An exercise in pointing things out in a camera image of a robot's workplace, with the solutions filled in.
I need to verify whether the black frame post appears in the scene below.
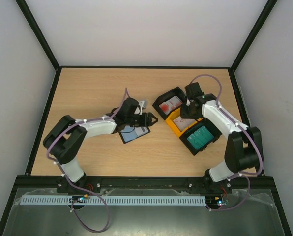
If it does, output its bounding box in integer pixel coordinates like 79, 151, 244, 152
15, 0, 60, 71
231, 0, 278, 72

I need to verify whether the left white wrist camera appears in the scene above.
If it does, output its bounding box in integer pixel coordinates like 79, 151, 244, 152
135, 100, 148, 115

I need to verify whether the teal card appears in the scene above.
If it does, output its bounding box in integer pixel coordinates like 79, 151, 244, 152
187, 126, 214, 150

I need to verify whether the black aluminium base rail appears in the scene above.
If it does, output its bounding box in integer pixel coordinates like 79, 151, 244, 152
15, 175, 276, 195

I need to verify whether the controller board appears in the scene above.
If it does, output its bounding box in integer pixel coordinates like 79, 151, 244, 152
205, 193, 229, 209
68, 194, 91, 210

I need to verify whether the black tray left compartment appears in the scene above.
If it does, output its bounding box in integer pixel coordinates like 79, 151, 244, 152
152, 87, 187, 120

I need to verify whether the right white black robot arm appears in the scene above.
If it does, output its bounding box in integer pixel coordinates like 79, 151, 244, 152
180, 82, 263, 193

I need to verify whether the black tray compartment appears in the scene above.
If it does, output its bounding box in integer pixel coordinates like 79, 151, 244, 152
152, 87, 187, 120
179, 118, 222, 155

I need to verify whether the black frame post right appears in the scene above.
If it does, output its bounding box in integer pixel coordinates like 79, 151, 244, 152
231, 0, 278, 72

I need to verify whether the light blue slotted cable duct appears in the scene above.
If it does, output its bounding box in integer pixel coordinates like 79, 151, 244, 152
20, 195, 206, 206

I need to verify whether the right controller board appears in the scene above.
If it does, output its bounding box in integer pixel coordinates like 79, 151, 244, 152
205, 193, 229, 209

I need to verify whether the black card holder wallet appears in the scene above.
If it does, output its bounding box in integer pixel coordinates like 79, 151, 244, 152
119, 126, 150, 144

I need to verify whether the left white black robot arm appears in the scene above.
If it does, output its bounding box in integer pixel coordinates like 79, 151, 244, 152
43, 98, 158, 192

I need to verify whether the red striped card in tray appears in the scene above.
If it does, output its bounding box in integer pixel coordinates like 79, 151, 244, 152
159, 96, 182, 115

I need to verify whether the black frame post left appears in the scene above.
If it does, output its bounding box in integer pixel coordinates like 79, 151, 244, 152
15, 0, 60, 71

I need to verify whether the black tray right compartment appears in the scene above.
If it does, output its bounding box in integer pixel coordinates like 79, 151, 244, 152
179, 118, 222, 155

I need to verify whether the yellow tray middle compartment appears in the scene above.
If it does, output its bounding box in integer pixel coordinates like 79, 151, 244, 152
165, 108, 202, 137

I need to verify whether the left controller board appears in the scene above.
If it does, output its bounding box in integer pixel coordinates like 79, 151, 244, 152
68, 194, 91, 210

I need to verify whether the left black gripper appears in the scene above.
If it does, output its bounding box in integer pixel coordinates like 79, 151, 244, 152
126, 113, 158, 128

